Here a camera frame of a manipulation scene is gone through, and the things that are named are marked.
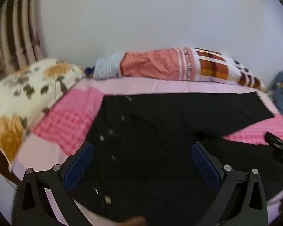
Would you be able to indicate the striped floral curtain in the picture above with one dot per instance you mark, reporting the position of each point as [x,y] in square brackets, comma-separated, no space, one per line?
[14,40]

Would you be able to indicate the rolled orange plaid quilt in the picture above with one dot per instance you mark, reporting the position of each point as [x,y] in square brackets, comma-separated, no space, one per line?
[155,63]

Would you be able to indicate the black pants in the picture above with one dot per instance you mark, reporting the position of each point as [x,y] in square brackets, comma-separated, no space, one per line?
[155,134]

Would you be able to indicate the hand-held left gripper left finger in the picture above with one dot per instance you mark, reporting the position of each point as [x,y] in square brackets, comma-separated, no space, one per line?
[81,163]

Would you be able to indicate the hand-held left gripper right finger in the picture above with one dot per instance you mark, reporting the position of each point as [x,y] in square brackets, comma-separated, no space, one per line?
[204,163]

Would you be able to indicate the floral pillow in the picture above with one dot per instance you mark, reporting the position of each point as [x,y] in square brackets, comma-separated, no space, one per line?
[26,94]

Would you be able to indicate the dark blue cloth item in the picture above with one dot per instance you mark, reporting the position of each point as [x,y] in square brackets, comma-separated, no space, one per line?
[89,72]

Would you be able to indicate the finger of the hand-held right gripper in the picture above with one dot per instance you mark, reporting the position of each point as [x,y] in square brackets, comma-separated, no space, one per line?
[277,141]

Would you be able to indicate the pink checked bed sheet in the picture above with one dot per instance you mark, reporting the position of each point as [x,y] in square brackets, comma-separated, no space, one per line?
[68,122]

